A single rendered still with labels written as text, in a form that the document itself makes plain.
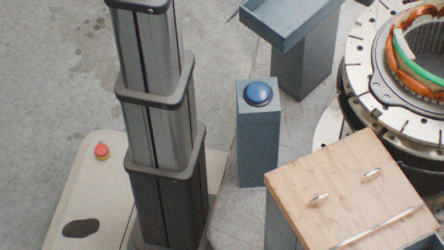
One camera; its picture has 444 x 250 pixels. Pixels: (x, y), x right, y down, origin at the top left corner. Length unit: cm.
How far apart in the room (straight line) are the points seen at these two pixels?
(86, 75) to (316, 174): 156
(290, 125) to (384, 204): 45
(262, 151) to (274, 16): 24
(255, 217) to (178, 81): 29
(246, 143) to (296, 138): 22
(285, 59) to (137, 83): 29
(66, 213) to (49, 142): 47
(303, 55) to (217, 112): 108
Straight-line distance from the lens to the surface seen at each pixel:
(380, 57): 144
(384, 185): 135
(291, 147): 171
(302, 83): 172
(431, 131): 138
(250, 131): 149
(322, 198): 131
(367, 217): 132
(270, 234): 149
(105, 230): 223
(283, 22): 157
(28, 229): 256
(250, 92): 145
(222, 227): 162
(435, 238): 133
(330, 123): 172
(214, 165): 229
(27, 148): 270
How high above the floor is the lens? 223
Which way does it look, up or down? 57 degrees down
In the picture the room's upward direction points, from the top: 2 degrees counter-clockwise
